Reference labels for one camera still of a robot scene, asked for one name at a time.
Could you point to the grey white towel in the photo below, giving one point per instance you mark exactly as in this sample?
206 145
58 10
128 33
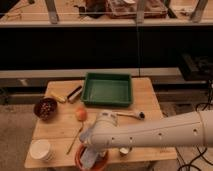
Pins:
88 158

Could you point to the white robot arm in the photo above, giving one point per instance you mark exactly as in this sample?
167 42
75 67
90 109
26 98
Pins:
189 129

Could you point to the small metal cup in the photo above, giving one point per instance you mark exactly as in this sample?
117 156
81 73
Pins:
124 151

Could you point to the white paper cup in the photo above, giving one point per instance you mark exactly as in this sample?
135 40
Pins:
41 150

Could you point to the green plastic tray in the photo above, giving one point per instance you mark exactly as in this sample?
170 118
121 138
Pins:
107 89

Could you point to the orange fruit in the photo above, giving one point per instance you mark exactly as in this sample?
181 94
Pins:
81 114

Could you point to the wooden spatula black tip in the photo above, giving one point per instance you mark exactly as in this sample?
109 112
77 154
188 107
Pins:
137 115

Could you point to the yellow corn cob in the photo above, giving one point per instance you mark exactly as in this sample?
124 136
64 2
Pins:
58 97

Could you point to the long wooden spoon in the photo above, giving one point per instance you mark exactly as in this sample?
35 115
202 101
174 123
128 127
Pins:
75 137

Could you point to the blue grey sponge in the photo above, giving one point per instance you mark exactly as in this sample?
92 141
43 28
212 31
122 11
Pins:
84 135

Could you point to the wooden table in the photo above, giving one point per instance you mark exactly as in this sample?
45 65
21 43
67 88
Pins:
62 128

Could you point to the orange terracotta bowl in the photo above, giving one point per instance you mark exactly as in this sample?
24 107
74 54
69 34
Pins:
100 163

